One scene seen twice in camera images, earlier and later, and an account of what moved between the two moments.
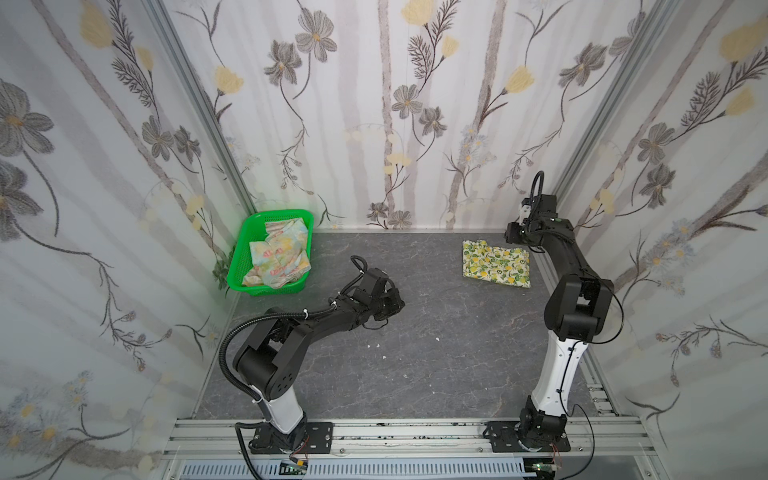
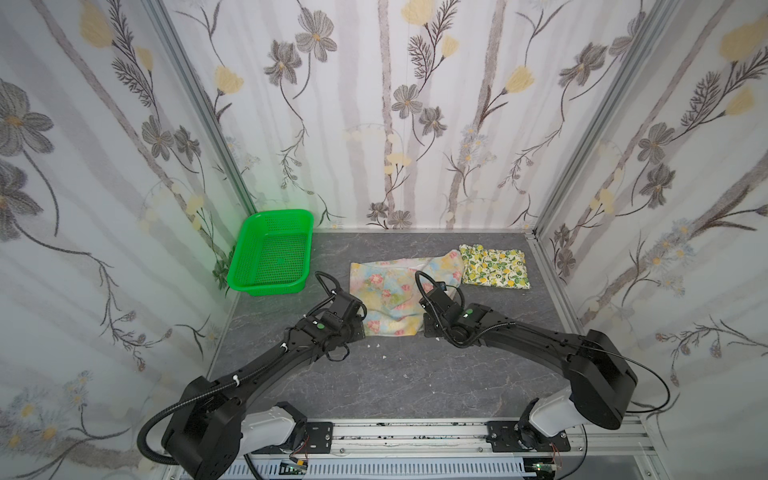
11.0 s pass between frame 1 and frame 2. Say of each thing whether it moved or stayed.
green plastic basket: stayed
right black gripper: moved
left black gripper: moved
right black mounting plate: stayed
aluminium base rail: stayed
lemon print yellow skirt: stayed
